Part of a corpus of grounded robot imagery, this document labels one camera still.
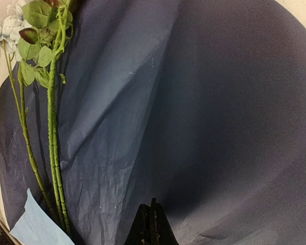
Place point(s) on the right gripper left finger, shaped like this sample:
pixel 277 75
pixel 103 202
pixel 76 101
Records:
pixel 140 229

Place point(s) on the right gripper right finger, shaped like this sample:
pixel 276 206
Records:
pixel 160 229

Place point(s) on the blue wrapping paper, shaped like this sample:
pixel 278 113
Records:
pixel 199 104

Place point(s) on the artificial flower bunch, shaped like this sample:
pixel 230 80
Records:
pixel 33 38

